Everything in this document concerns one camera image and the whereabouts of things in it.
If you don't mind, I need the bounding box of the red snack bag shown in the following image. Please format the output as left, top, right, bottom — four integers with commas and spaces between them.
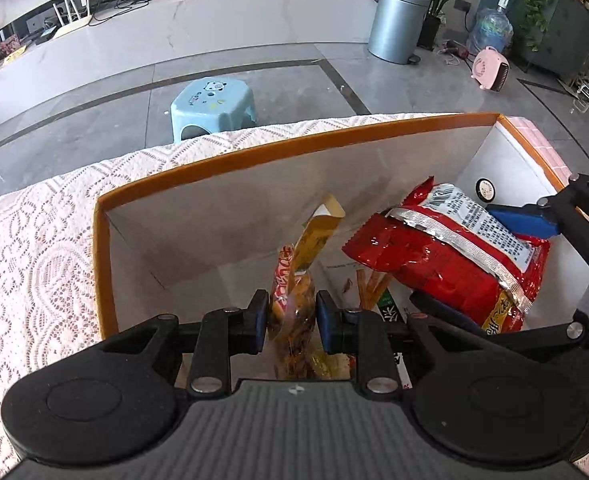
342, 176, 551, 335

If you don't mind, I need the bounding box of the blue water jug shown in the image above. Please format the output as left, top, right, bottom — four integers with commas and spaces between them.
467, 0, 514, 56

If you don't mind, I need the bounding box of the red dark tool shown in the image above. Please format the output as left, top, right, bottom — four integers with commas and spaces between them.
445, 40, 470, 66

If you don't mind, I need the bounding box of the orange rimmed cardboard box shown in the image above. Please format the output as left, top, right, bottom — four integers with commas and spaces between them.
93, 112, 575, 391

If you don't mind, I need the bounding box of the pink space heater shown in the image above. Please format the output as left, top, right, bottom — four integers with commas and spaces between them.
472, 46, 510, 92

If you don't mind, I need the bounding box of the grey cabinet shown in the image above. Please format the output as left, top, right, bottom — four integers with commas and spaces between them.
512, 0, 589, 83

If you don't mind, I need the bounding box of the light blue plastic stool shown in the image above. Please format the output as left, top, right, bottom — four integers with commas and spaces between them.
169, 78, 258, 143

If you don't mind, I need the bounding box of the white router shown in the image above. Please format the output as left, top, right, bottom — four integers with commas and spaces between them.
52, 0, 92, 38

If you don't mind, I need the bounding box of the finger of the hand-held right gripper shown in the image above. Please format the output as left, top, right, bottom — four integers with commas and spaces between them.
487, 172, 589, 272
409, 291, 589, 354

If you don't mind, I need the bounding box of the white tv console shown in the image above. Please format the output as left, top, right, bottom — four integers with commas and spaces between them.
0, 0, 380, 141

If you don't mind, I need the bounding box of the yellow orange snack packet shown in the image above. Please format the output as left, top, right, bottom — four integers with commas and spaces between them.
267, 195, 346, 381

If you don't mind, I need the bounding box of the potted long leaf plant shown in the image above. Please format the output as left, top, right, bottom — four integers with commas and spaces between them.
405, 0, 490, 52

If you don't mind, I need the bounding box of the small white rack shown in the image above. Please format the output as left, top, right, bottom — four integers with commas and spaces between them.
572, 77, 589, 111

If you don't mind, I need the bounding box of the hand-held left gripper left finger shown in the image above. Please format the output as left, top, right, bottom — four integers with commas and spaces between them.
99, 289, 270, 396

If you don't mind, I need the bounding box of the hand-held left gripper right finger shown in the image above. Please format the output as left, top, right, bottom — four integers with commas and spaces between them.
315, 289, 495, 396

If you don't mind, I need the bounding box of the grey metal trash can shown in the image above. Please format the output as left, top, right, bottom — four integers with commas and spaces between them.
367, 0, 431, 65

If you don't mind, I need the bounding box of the dark green snack packet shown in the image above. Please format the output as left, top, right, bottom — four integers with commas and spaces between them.
375, 290, 411, 391

